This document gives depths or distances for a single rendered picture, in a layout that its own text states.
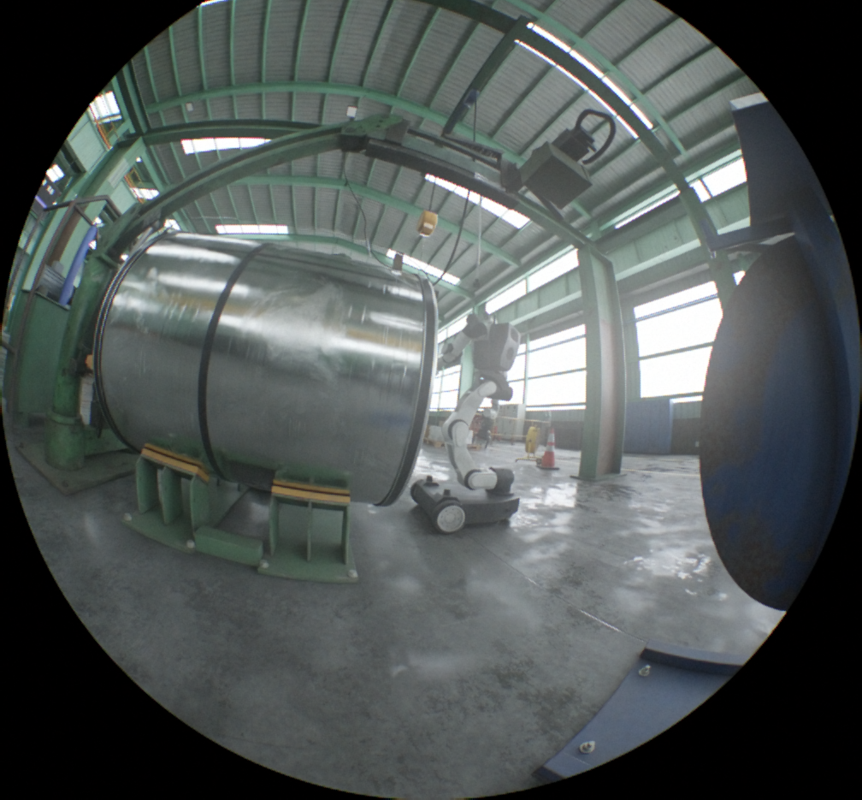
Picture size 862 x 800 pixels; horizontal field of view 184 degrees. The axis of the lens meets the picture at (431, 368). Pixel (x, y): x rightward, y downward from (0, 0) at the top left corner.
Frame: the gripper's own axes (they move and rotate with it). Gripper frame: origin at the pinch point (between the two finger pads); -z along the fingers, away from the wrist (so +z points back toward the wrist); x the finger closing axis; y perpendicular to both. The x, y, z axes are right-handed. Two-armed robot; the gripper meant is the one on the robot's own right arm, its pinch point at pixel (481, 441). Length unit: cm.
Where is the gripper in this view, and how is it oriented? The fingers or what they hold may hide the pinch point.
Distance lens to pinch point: 206.1
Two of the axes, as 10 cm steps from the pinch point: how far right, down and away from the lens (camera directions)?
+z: 3.1, -9.5, 0.7
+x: -6.9, -1.8, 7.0
